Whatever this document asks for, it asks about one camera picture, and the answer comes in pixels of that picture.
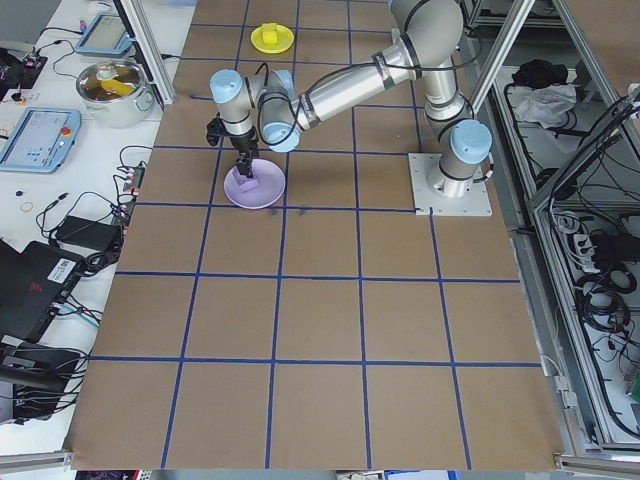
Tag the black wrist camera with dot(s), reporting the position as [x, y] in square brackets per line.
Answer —
[215, 131]

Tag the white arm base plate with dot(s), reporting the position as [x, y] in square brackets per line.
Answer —
[425, 200]

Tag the white crumpled cloth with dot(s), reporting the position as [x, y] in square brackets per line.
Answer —
[542, 107]

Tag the yellow foam block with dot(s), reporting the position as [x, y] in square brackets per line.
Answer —
[270, 35]

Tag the blue grey teach pendant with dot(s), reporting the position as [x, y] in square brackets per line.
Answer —
[102, 32]
[35, 140]

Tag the yellow item inside pot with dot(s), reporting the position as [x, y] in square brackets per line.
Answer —
[117, 86]

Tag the large black power adapter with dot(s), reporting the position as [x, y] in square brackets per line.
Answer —
[85, 231]

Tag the glass pot lid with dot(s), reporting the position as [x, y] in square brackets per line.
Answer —
[95, 75]

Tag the silver cooking pot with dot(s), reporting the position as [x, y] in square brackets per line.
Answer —
[115, 112]

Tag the aluminium corner bar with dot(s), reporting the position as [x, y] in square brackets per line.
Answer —
[600, 462]
[35, 461]

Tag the black flat device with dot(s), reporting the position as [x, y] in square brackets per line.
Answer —
[35, 372]

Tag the V-shaped metal bar frame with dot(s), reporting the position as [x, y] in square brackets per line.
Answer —
[550, 320]

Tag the white power strip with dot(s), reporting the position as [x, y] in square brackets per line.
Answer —
[582, 247]

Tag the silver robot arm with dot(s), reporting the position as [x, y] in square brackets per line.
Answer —
[350, 85]

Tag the purple foam block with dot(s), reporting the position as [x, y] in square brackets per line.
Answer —
[250, 185]

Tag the aluminium profile post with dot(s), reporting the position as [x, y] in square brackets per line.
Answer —
[150, 55]

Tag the black laptop with red logo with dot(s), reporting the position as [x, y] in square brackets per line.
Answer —
[30, 295]

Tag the yellow round plate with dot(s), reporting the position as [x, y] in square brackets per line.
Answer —
[285, 42]

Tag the black crumpled cloth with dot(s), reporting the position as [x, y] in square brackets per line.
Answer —
[540, 72]

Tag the black hub with red plugs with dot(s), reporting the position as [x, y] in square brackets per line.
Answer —
[134, 180]

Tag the purple round plate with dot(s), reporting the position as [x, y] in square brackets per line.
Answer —
[270, 192]

